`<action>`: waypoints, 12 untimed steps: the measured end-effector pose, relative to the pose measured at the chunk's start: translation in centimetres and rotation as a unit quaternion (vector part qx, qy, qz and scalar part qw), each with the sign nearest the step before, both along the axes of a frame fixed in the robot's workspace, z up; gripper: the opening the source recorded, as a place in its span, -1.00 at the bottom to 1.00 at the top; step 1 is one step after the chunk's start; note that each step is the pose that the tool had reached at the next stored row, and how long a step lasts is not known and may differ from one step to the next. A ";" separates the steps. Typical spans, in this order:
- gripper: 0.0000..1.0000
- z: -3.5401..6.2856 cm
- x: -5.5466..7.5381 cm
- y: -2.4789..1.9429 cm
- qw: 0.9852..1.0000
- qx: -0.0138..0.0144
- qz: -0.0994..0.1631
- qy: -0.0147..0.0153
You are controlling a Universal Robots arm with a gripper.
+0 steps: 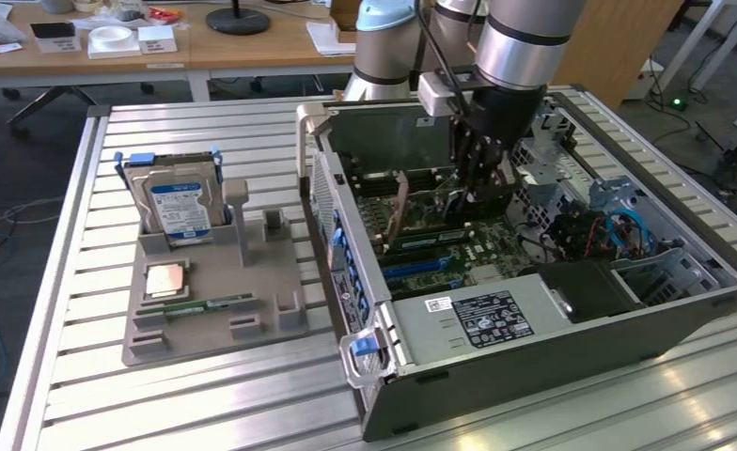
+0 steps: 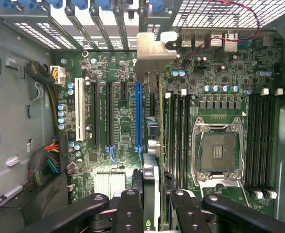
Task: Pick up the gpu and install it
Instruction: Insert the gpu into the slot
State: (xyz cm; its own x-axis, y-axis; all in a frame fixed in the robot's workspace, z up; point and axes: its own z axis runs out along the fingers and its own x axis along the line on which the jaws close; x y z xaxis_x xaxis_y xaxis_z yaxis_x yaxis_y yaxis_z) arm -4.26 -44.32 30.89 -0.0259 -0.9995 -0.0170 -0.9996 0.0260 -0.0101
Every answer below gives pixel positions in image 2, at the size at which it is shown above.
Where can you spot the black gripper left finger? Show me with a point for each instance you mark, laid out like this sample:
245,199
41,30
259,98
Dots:
130,213

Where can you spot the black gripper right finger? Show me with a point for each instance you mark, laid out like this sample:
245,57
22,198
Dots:
186,213

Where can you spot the silver chipset heatsink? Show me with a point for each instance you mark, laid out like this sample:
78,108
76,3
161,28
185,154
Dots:
113,184

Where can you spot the CPU socket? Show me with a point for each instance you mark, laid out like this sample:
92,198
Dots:
217,150

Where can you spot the long black expansion slot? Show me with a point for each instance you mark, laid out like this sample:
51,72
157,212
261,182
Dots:
109,114
95,114

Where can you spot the blue expansion slot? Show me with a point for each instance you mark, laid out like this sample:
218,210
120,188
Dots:
138,109

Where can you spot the medium black expansion slot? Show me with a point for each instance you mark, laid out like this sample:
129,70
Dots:
153,104

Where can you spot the white expansion slot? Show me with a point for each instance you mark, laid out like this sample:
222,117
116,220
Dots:
80,109

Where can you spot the short black expansion slot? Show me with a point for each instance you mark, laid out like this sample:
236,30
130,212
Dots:
124,91

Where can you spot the green motherboard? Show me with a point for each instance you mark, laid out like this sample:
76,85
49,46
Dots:
229,72

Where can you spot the white power connector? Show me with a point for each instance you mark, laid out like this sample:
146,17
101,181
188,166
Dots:
57,74

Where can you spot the silver USB port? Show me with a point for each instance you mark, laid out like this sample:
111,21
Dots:
186,40
199,40

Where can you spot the silver port block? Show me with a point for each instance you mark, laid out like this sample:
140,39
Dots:
231,42
215,40

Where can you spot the blue rear port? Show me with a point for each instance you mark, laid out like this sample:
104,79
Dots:
244,43

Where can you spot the blue expansion card clip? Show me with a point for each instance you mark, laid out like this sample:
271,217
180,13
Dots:
104,4
54,3
29,3
156,5
4,3
80,4

